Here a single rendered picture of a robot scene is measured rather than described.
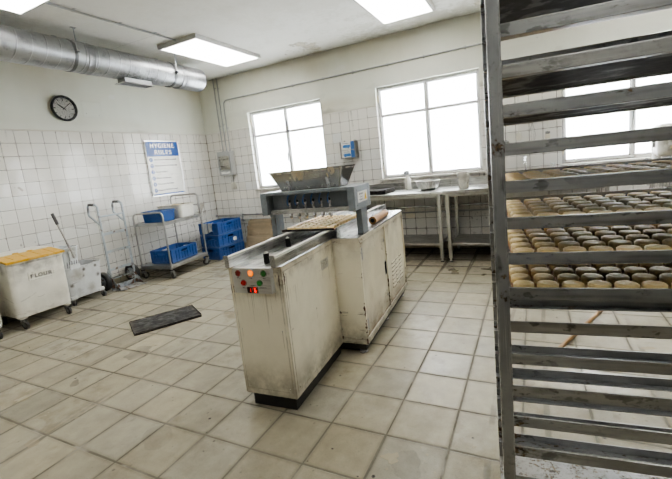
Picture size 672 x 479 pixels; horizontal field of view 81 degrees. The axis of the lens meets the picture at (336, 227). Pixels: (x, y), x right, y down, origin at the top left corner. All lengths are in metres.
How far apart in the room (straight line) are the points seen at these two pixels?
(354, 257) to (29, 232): 4.20
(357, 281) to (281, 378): 0.81
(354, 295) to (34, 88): 4.72
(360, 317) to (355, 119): 3.81
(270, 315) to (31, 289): 3.38
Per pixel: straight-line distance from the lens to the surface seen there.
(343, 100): 6.10
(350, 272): 2.66
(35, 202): 5.86
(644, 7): 1.12
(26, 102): 6.02
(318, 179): 2.69
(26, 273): 5.10
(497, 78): 1.02
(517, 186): 1.05
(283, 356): 2.25
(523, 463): 1.86
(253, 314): 2.24
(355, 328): 2.80
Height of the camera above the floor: 1.33
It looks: 9 degrees down
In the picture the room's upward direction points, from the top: 6 degrees counter-clockwise
